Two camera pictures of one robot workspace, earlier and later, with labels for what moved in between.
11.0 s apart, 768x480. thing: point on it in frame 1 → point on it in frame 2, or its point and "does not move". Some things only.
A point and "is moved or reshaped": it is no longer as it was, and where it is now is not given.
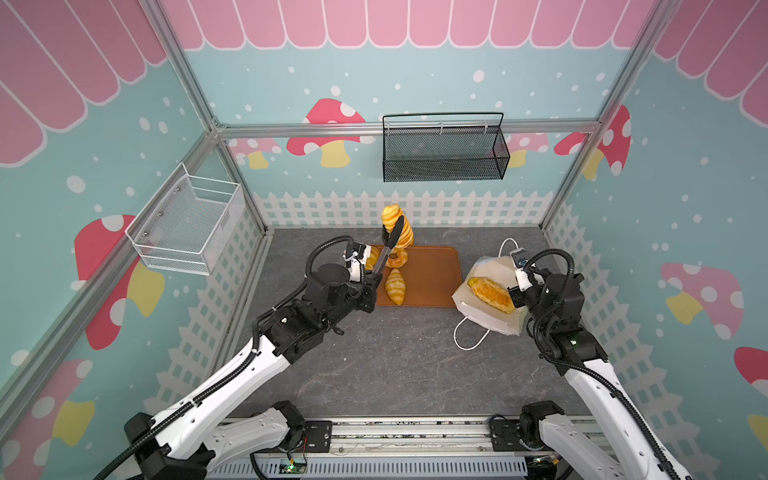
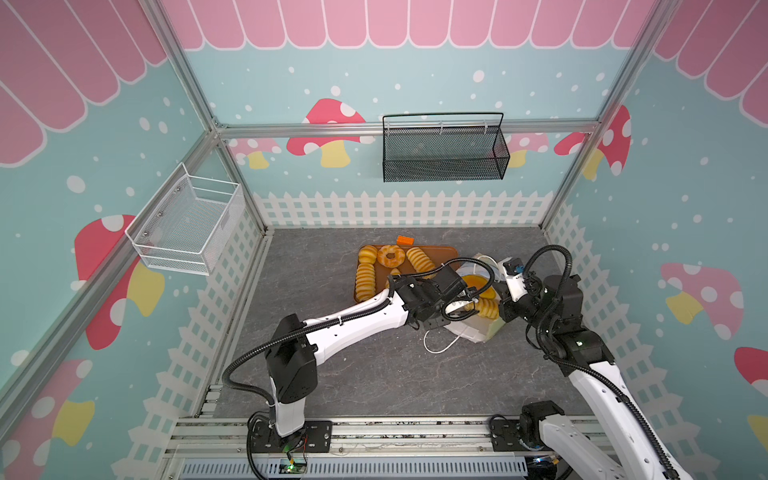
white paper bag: [500, 271] is moved or reshaped
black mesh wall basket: [437, 154] does not move
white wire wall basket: [188, 222] does not move
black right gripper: [522, 297] does not move
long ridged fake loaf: [491, 294] is moved or reshaped
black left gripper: [369, 292] → [436, 323]
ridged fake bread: [391, 216] → [420, 262]
